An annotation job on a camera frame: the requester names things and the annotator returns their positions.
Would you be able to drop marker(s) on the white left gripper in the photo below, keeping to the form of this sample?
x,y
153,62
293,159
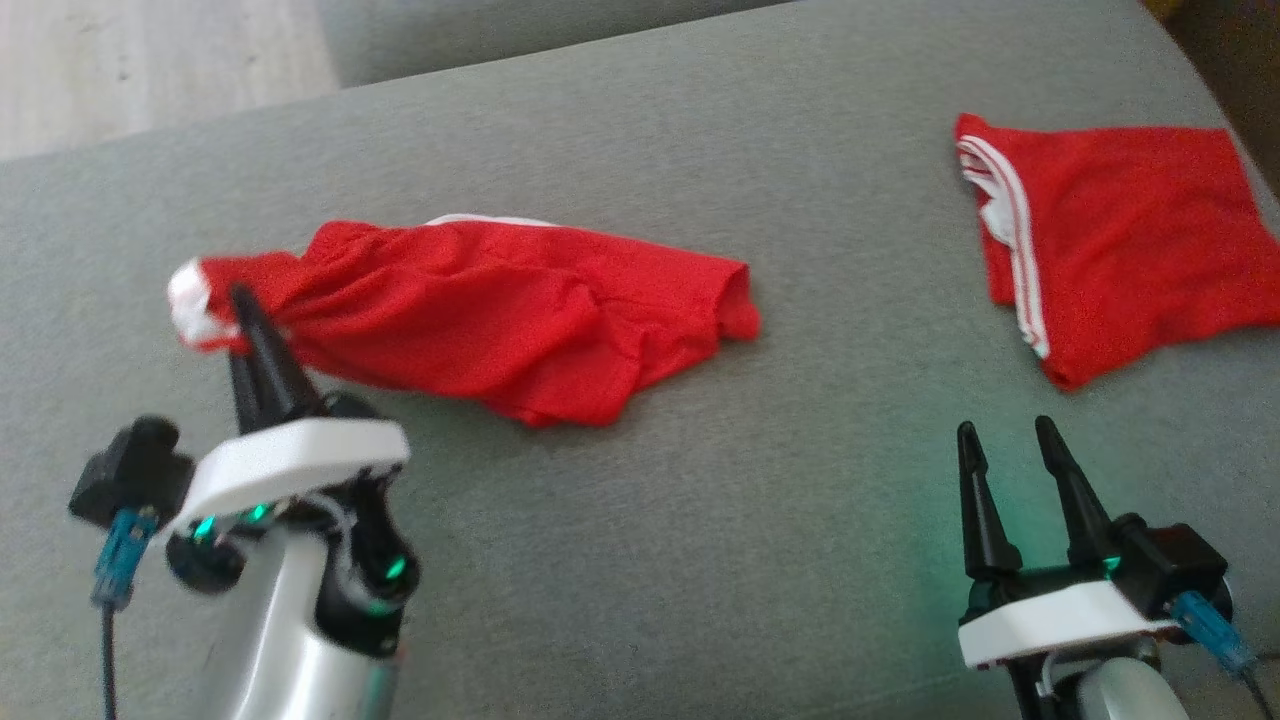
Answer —
x,y
300,455

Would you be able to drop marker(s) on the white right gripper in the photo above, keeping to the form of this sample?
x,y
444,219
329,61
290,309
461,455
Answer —
x,y
1060,620

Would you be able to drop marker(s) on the red garment with white cuff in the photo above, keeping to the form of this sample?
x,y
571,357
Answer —
x,y
500,310

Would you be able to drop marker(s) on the red garment with striped trim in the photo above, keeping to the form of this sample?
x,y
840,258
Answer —
x,y
1130,240

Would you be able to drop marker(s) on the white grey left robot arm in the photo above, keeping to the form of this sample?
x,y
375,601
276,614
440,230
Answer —
x,y
290,640

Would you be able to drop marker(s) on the large grey sofa seat cushion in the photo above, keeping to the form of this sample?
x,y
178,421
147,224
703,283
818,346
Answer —
x,y
700,500

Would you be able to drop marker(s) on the small grey sofa seat cushion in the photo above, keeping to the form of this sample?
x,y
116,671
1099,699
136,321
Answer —
x,y
450,30

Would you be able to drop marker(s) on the yellow sofa backrest cushion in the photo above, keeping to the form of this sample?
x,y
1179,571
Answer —
x,y
1165,6

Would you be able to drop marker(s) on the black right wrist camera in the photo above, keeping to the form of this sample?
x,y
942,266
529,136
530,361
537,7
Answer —
x,y
1175,565

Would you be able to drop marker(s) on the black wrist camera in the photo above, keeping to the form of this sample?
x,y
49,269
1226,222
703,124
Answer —
x,y
1175,565
130,470

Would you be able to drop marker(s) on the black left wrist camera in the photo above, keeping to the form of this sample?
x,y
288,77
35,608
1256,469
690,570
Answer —
x,y
130,470

